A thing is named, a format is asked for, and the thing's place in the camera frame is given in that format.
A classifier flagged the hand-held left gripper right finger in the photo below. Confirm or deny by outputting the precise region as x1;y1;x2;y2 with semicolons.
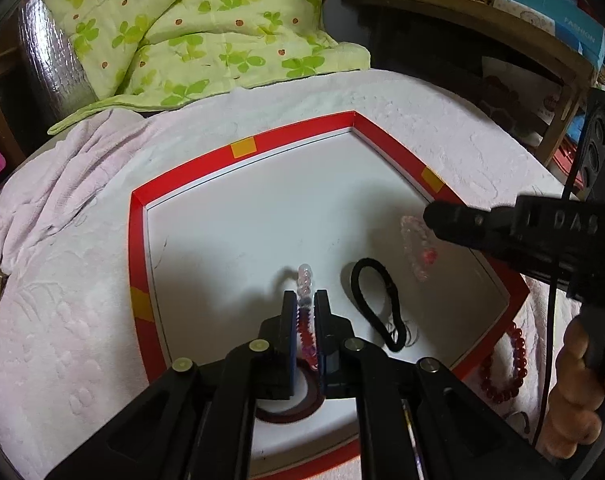
315;289;566;480

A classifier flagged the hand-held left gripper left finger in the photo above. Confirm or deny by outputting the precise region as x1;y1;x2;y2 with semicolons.
45;290;303;480

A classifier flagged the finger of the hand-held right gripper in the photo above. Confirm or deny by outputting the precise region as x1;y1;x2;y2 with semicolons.
423;201;519;261

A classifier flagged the clear pink bead bracelet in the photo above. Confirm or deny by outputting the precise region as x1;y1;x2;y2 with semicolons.
400;215;441;283

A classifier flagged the multicolour bead bracelet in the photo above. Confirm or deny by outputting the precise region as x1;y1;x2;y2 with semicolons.
296;263;316;361

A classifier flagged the red rimmed white tray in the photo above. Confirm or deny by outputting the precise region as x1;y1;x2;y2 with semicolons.
129;110;529;480

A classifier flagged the red bead bracelet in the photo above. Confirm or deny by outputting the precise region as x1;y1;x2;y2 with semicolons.
477;322;529;403

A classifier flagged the person's right hand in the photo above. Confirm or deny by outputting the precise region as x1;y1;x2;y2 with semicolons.
541;317;605;461

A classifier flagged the white red patterned bag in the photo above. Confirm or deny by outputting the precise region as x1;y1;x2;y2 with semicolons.
480;57;563;133

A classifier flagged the blue cardboard box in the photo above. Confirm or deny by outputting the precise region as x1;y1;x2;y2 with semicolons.
503;0;605;58

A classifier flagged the dark wooden shelf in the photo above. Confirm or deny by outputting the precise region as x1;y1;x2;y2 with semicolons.
333;0;605;168

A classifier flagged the white patterned box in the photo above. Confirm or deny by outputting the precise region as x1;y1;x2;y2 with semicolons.
493;0;558;36

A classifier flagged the pale pink blanket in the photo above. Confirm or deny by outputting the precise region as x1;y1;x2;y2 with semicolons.
0;67;583;480

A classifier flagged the green clover print quilt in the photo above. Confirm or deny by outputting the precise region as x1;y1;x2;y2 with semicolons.
35;0;372;133

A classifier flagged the silver foil mat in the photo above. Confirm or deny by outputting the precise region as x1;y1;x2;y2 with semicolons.
17;0;98;111

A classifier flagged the black hair tie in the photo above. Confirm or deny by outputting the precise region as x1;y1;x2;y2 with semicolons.
350;258;421;352

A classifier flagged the black cable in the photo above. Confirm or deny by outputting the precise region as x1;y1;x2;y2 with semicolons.
533;90;596;448

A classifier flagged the wooden bed frame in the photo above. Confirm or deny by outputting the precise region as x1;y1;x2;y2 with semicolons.
0;47;27;161

